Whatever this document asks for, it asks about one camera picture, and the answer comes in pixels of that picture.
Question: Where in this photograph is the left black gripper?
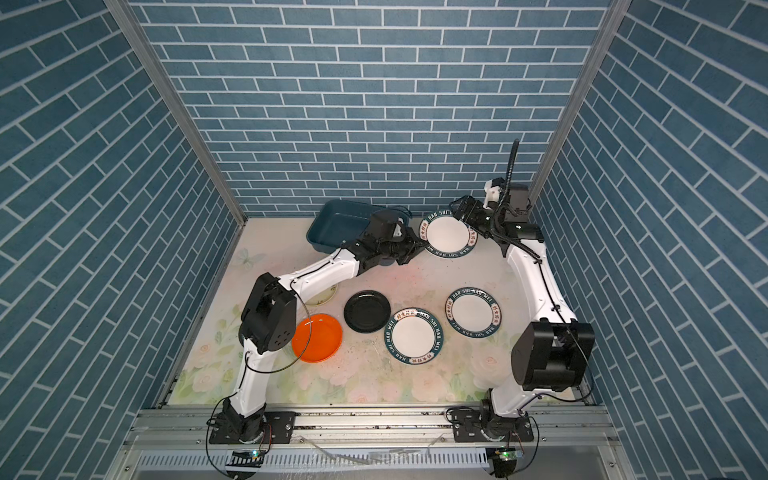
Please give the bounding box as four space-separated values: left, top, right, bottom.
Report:
375 227 430 266

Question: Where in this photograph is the green rimmed white plate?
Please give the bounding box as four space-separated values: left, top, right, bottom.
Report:
418 209 478 259
445 287 502 339
383 307 444 365

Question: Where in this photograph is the black plate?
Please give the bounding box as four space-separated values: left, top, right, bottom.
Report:
343 290 391 334

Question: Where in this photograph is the orange plate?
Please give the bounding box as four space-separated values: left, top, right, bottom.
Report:
291 314 343 363

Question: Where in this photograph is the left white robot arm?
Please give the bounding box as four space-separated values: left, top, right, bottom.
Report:
223 209 427 420

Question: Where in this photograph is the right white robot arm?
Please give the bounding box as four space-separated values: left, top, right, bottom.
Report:
450 178 595 418

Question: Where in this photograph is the teal plastic bin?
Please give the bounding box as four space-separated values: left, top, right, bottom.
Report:
306 199 413 254

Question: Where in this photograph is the yellow floral plate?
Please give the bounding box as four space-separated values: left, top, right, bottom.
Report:
312 285 338 306

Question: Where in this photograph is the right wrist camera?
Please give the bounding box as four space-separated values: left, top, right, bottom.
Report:
483 177 504 209

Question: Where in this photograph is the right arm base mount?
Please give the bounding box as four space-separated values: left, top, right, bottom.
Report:
444 406 534 443

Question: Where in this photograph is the aluminium front rail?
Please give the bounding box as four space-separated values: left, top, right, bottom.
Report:
107 405 633 479

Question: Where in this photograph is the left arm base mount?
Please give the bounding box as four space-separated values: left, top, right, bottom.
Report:
206 411 297 445

